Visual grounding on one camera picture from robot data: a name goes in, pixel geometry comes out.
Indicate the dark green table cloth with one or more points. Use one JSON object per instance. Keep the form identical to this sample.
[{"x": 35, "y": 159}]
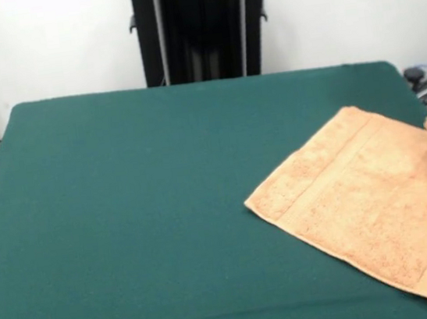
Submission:
[{"x": 127, "y": 218}]

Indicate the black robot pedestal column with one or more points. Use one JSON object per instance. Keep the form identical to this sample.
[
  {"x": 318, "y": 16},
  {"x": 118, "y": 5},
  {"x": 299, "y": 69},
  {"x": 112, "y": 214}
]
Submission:
[{"x": 200, "y": 31}]

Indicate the tan terry towel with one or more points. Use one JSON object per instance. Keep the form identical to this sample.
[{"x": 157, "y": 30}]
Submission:
[{"x": 368, "y": 202}]

